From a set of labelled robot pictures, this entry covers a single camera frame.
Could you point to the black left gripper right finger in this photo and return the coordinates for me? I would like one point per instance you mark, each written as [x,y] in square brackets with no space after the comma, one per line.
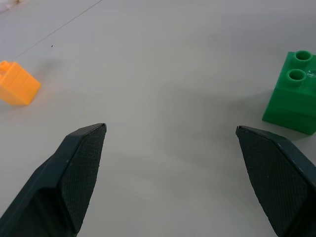
[276,177]

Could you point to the orange toy brick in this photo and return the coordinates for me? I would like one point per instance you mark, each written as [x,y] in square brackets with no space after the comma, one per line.
[18,84]

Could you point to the green toy brick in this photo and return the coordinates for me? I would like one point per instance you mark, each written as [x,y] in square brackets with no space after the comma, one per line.
[292,101]

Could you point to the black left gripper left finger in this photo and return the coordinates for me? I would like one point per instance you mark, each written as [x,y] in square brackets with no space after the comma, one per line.
[64,177]

